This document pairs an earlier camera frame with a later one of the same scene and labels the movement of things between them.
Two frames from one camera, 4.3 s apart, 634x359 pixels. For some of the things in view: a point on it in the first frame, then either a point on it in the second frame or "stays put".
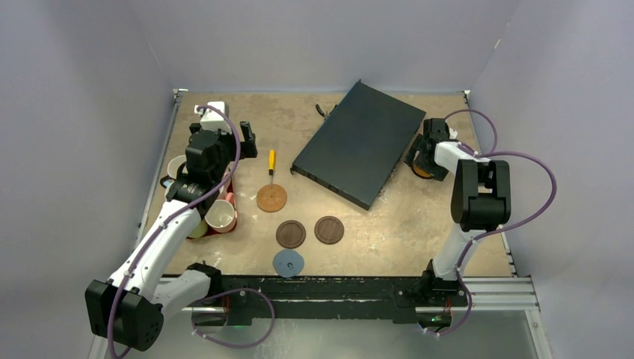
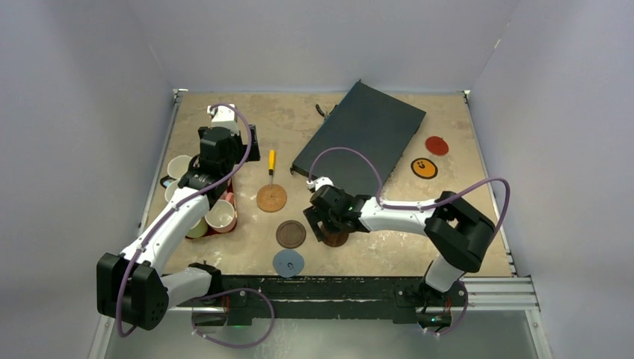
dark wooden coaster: [291, 234] stays put
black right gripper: [421, 151] -> [316, 218]
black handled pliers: [326, 114] stays put
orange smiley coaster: [421, 173] stays put
